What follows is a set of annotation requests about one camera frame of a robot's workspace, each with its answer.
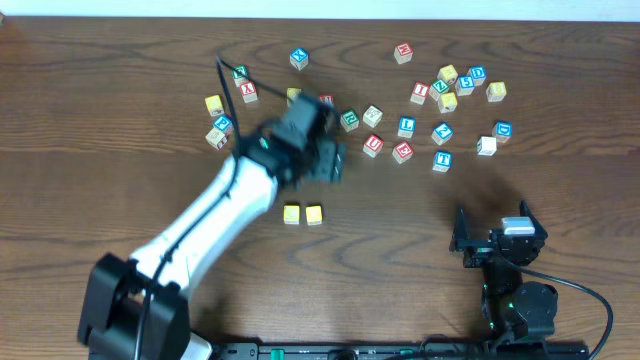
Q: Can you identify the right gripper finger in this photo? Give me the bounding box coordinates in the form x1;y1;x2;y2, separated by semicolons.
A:
519;200;541;229
449;207;472;252

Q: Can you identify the green R block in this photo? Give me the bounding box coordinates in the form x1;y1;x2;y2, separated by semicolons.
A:
340;110;360;132

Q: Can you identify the yellow O block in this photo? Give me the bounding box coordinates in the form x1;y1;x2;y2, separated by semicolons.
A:
305;205;323;226

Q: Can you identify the yellow C block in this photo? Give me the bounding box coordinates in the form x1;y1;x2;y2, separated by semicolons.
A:
283;204;300;225

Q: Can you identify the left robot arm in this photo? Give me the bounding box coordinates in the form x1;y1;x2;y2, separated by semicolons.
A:
77;94;346;359

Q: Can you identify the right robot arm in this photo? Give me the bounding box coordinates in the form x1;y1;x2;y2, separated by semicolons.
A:
449;201;558;355

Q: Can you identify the yellow block upper middle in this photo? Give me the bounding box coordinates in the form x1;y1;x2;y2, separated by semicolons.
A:
286;88;302;107

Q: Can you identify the red U block upper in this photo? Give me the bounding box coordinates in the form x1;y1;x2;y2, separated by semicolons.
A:
319;95;334;106

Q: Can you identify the red u block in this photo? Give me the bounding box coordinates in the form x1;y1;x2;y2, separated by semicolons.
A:
363;134;384;158
319;95;334;106

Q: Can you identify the green N block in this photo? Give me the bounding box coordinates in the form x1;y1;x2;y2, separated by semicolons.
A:
276;170;289;183

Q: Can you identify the red Y block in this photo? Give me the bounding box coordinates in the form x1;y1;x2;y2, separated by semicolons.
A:
240;81;258;103

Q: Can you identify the red U block lower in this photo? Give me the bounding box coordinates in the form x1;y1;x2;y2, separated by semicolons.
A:
363;134;384;158

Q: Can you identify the white picture block middle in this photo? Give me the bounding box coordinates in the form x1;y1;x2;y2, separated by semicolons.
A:
363;105;383;128

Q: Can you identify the blue X block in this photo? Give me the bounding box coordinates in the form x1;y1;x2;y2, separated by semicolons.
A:
289;48;309;71

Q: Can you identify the blue T block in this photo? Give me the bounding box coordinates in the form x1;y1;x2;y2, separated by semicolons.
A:
432;151;453;173

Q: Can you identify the white block right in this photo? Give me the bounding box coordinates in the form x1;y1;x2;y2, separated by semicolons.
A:
477;136;497;156

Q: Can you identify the blue P block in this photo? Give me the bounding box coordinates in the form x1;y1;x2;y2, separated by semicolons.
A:
213;115;234;136

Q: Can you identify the blue D block right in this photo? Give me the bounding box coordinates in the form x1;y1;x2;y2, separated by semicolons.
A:
492;121;513;143

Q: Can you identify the blue d block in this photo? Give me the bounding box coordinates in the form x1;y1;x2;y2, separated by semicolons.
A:
467;66;487;87
492;121;513;143

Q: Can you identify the green F block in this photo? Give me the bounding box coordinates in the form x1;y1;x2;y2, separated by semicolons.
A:
232;65;250;87

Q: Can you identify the white red block left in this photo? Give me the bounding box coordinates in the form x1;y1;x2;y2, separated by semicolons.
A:
205;128;228;150

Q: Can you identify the yellow block far left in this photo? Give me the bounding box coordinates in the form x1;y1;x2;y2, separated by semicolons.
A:
205;95;225;118

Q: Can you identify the red E block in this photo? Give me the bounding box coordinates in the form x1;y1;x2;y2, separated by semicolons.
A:
392;141;414;164

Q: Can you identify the blue L block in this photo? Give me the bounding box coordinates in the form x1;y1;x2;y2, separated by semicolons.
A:
397;117;416;138

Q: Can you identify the blue 2 block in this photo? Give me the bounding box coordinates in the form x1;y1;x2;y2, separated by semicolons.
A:
432;122;454;145

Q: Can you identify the red I block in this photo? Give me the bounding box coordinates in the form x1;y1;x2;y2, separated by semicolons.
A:
410;82;430;105

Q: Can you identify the yellow 8 block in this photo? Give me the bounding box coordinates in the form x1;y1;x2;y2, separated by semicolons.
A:
486;82;507;103

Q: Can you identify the red block top right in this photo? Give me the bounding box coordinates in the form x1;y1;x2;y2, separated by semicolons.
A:
394;43;414;64

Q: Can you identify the yellow block below Z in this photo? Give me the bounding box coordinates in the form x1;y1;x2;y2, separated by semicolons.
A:
438;92;458;114

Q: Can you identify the blue 5 block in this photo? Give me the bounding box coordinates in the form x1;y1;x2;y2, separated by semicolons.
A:
455;76;475;96

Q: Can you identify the green Z block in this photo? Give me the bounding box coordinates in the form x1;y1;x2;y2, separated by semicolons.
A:
429;79;450;101

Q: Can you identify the blue D block upper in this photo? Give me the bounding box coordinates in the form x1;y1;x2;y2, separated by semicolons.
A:
467;66;487;87

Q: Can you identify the yellow block upper right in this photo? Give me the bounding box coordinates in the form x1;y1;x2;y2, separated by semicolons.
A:
437;64;458;85

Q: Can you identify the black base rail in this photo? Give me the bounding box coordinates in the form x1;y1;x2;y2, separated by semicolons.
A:
209;338;589;360

